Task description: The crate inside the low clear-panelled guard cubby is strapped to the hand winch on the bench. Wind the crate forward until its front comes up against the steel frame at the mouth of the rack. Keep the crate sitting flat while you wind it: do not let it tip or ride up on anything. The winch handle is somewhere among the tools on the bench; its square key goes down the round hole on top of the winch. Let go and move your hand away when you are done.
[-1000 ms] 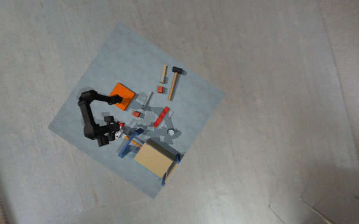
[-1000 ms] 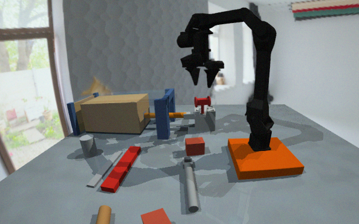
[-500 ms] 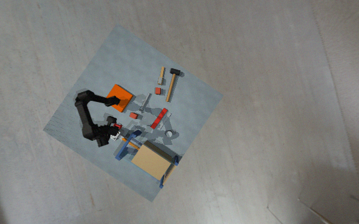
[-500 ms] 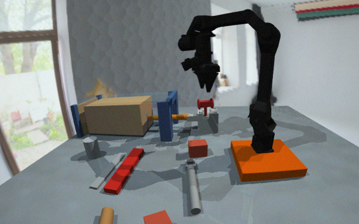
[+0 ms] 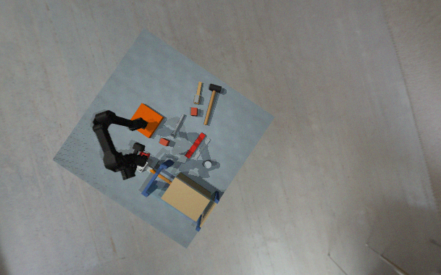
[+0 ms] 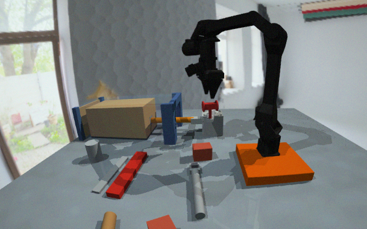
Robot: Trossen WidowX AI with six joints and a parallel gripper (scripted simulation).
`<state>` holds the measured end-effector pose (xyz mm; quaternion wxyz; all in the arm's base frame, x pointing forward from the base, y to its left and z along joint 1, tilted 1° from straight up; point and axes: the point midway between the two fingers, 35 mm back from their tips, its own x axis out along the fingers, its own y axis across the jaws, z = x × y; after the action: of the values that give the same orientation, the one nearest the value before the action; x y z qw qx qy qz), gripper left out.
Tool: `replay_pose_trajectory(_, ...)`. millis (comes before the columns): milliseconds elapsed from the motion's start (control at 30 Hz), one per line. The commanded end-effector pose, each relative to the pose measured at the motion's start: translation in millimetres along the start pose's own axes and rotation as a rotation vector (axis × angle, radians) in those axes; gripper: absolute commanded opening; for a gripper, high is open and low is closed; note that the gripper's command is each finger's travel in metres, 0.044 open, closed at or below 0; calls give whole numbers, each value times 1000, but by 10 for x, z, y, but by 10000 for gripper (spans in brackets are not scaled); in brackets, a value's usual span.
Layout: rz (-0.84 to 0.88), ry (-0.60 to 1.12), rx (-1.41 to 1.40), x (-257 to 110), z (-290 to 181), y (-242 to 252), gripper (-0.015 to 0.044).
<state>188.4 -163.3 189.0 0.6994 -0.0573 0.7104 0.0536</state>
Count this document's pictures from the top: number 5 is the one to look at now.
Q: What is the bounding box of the black-headed mallet with wooden handle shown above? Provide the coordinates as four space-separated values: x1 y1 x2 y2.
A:
204 84 222 125

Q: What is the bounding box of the red rectangular bar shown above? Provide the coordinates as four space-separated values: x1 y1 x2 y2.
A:
185 133 205 158

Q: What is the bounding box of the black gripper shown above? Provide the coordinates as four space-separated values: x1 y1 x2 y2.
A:
125 143 145 173

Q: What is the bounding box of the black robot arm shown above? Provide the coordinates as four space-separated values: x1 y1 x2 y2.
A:
93 110 148 180

